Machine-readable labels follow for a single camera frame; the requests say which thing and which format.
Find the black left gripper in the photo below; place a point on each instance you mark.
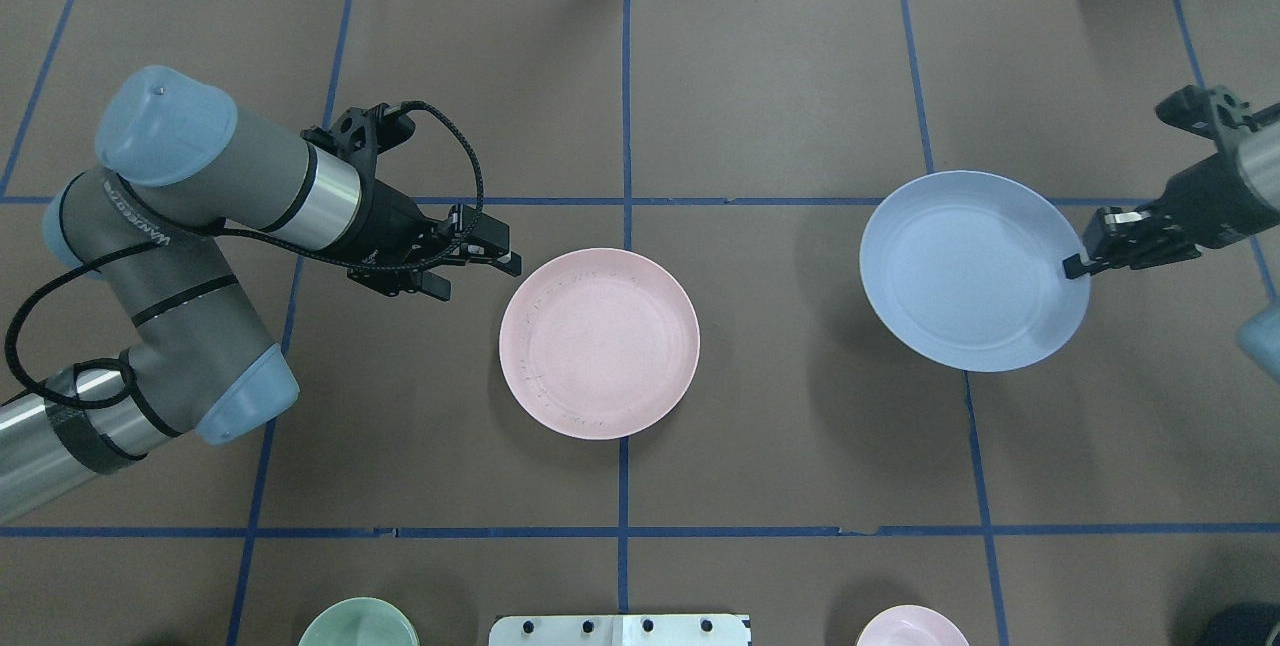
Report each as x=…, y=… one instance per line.
x=389, y=219

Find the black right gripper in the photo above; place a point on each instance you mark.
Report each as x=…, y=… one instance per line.
x=1203, y=203

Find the blue plate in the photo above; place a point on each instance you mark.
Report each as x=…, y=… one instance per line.
x=965, y=268

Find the pink plate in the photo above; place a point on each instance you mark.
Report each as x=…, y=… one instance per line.
x=599, y=343

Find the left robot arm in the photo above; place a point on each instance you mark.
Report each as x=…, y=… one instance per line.
x=179, y=165

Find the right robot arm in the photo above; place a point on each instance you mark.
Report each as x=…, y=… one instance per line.
x=1257, y=155

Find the green bowl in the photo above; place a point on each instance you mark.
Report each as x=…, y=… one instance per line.
x=360, y=621

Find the pink bowl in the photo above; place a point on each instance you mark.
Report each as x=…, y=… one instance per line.
x=910, y=625

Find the dark blue pot glass lid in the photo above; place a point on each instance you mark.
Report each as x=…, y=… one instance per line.
x=1246, y=623

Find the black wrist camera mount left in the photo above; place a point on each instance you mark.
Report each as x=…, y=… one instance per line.
x=360, y=135

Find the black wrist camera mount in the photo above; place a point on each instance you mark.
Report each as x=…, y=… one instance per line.
x=360, y=135
x=1213, y=112

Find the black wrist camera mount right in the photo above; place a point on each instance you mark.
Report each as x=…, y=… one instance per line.
x=1213, y=112

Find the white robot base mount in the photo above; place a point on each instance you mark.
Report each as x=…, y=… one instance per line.
x=623, y=629

